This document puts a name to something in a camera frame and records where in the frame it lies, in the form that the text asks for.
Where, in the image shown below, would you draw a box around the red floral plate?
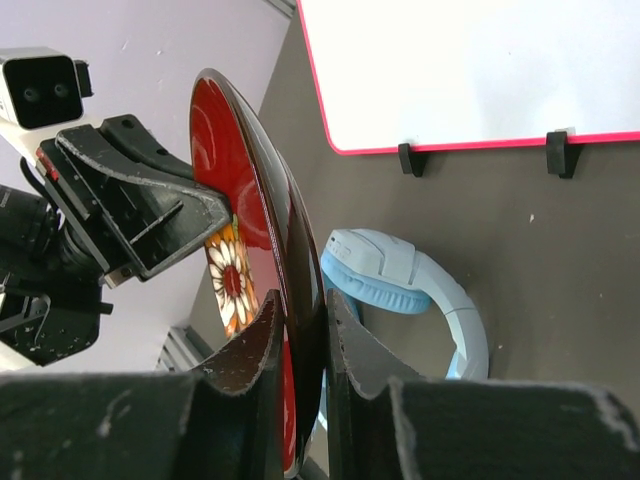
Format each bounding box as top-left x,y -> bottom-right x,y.
189,68 -> 326,478

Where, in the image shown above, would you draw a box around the right whiteboard foot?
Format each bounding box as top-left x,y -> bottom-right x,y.
545,130 -> 584,179

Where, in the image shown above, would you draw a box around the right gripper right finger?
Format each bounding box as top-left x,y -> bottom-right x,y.
327,290 -> 639,479

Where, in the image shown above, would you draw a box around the blue headphones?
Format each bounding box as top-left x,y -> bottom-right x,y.
320,228 -> 489,381

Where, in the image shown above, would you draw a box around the red framed whiteboard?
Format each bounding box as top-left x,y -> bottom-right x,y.
297,0 -> 639,155

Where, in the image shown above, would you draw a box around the whiteboard foot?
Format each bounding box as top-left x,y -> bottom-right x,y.
398,143 -> 430,178
545,130 -> 584,179

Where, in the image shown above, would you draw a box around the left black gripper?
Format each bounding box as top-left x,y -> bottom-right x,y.
1,114 -> 231,367

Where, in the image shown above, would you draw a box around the left whiteboard foot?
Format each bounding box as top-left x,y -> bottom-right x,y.
398,143 -> 430,178

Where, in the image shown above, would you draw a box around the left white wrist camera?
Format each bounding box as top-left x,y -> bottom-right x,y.
1,46 -> 93,130

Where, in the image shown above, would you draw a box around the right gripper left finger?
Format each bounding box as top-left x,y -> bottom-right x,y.
1,290 -> 284,479

